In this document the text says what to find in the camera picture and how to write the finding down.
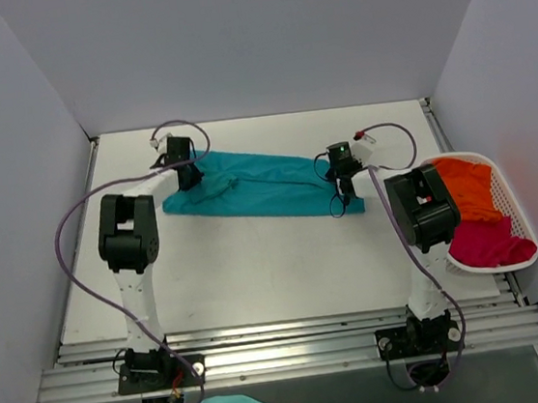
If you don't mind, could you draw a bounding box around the teal t-shirt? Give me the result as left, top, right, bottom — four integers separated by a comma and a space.
161, 151, 365, 217

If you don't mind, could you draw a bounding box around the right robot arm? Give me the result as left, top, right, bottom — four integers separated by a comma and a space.
326, 136, 461, 353

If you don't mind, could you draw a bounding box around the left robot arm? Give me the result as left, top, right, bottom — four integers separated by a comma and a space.
98, 134, 204, 389

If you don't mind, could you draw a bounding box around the orange t-shirt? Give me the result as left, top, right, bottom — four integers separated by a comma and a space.
433, 157, 502, 224

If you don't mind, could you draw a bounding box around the magenta t-shirt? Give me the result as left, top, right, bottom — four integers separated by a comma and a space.
448, 216, 538, 269

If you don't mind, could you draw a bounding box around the white plastic basket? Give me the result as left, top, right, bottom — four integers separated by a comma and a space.
428, 152, 538, 274

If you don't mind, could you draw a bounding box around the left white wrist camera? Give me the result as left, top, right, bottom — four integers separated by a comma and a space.
150, 134, 169, 155

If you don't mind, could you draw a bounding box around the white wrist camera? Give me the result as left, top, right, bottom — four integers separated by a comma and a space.
150, 134, 169, 155
350, 130, 377, 165

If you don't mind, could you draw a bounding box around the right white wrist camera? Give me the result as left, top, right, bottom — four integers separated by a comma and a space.
350, 130, 377, 165

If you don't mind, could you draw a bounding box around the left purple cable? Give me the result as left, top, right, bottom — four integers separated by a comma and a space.
41, 115, 241, 403

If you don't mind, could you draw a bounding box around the purple cable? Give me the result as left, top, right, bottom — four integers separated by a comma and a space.
41, 115, 241, 403
361, 116, 473, 392

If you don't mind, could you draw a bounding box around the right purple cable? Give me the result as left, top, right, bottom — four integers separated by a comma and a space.
361, 116, 473, 392

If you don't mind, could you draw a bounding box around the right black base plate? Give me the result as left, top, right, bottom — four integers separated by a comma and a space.
374, 321, 462, 360

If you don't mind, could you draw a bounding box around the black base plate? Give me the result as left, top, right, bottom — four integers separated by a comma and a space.
117, 354, 206, 396
374, 321, 462, 360

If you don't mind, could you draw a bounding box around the aluminium rail frame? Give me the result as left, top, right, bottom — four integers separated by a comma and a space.
36, 290, 538, 403

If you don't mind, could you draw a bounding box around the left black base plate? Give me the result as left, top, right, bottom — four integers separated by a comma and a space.
117, 354, 206, 396

